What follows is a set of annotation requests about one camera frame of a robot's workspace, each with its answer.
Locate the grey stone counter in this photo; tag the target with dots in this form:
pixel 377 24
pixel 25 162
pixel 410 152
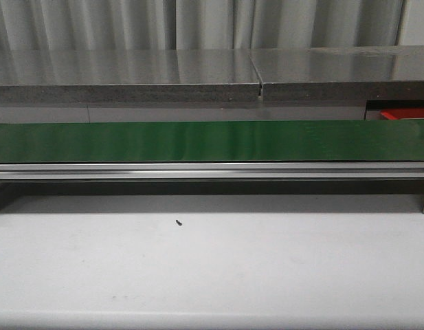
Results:
pixel 354 83

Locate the red plastic tray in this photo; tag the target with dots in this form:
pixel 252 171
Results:
pixel 403 114

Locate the green conveyor belt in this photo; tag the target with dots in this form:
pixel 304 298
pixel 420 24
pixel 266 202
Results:
pixel 268 150

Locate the white curtain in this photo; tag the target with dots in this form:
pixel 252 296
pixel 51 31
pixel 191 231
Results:
pixel 182 25

